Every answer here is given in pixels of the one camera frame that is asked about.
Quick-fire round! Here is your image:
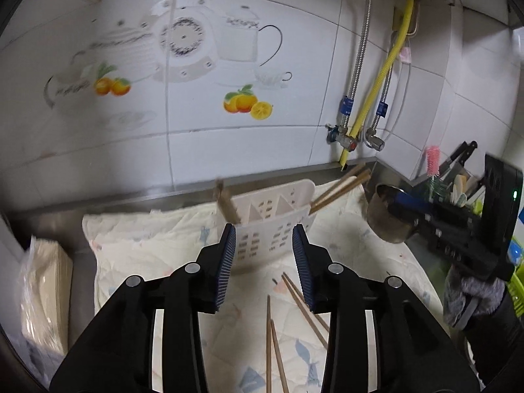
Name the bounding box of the stainless steel pot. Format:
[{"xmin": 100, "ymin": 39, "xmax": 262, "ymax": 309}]
[{"xmin": 366, "ymin": 184, "xmax": 423, "ymax": 243}]

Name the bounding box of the long steel flexible hose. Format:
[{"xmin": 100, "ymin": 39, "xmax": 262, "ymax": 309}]
[{"xmin": 341, "ymin": 0, "xmax": 371, "ymax": 132}]

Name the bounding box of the yellow gas hose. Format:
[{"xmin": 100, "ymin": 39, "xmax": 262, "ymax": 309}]
[{"xmin": 340, "ymin": 0, "xmax": 416, "ymax": 170}]

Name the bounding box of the green glass jar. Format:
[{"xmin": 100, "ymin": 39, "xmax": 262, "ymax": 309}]
[{"xmin": 428, "ymin": 176, "xmax": 452, "ymax": 203}]

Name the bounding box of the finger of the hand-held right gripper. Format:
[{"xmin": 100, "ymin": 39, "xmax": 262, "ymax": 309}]
[{"xmin": 387, "ymin": 190, "xmax": 437, "ymax": 224}]

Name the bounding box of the black-handled kitchen knife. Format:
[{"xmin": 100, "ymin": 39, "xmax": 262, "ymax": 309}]
[{"xmin": 444, "ymin": 141, "xmax": 478, "ymax": 181}]

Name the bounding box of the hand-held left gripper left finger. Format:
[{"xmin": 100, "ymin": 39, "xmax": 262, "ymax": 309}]
[{"xmin": 49, "ymin": 223, "xmax": 237, "ymax": 393}]

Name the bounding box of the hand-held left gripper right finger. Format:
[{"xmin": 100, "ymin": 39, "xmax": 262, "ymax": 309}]
[{"xmin": 292, "ymin": 224, "xmax": 481, "ymax": 393}]

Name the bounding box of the steel angle valve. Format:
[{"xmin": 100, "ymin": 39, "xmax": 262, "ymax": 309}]
[{"xmin": 364, "ymin": 127, "xmax": 385, "ymax": 151}]

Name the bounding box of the cream quilted printed cloth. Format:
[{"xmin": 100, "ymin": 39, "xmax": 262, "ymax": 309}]
[{"xmin": 82, "ymin": 180, "xmax": 445, "ymax": 393}]

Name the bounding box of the bagged paper napkin pack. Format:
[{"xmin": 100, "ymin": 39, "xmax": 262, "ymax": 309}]
[{"xmin": 18, "ymin": 235, "xmax": 75, "ymax": 357}]

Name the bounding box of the thin white tube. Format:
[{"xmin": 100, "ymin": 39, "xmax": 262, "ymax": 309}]
[{"xmin": 389, "ymin": 47, "xmax": 413, "ymax": 134}]

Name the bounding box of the beige plastic utensil holder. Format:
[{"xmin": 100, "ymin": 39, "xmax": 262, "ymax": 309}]
[{"xmin": 235, "ymin": 179, "xmax": 316, "ymax": 273}]

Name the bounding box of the short steel flexible hose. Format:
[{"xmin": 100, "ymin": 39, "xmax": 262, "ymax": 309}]
[{"xmin": 370, "ymin": 61, "xmax": 396, "ymax": 132}]

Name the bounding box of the person's right hand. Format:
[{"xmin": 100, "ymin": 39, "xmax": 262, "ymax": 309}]
[{"xmin": 443, "ymin": 267, "xmax": 505, "ymax": 329}]

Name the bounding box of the pink bottle brush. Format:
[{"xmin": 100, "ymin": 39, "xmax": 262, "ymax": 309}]
[{"xmin": 426, "ymin": 146, "xmax": 441, "ymax": 197}]

